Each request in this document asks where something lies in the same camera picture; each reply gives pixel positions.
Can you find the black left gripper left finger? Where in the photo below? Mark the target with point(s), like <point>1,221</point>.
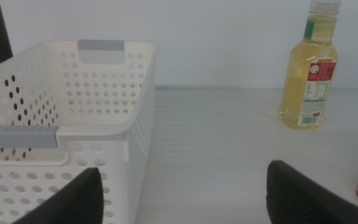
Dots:
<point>79,202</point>

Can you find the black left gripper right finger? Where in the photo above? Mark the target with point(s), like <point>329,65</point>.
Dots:
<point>294,202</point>

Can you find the yellow liquid plastic bottle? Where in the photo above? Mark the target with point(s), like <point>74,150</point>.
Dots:
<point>306,87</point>

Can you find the white perforated plastic basket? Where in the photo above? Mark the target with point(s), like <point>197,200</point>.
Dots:
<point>104,93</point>

